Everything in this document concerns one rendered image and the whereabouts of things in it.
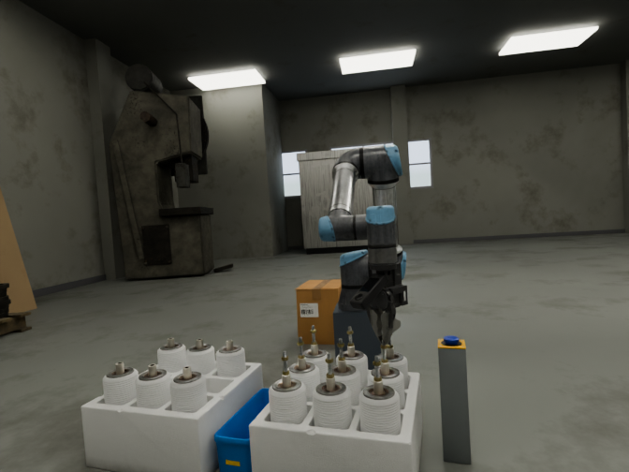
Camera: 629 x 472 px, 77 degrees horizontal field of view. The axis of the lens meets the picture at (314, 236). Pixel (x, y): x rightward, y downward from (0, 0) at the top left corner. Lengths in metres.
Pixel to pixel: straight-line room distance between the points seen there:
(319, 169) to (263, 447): 6.53
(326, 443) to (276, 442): 0.13
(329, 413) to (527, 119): 8.57
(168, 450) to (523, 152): 8.56
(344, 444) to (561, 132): 8.78
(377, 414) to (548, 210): 8.40
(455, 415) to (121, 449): 0.92
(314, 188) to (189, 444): 6.42
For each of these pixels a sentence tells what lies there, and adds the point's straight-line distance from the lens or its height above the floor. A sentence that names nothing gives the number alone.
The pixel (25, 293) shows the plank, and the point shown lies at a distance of 4.47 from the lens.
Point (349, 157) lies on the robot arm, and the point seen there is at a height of 0.88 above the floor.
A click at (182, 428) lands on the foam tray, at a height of 0.15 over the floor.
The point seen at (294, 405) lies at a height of 0.22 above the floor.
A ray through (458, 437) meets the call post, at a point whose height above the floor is 0.07.
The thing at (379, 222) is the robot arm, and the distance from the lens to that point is 1.02.
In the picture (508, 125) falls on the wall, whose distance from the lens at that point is 9.11.
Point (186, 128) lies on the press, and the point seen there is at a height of 1.93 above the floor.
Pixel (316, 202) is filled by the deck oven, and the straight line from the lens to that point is 7.31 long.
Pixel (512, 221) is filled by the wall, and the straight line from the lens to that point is 8.97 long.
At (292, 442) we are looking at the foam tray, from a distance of 1.05.
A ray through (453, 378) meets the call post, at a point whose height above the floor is 0.23.
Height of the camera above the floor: 0.68
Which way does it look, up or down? 3 degrees down
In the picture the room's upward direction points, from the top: 4 degrees counter-clockwise
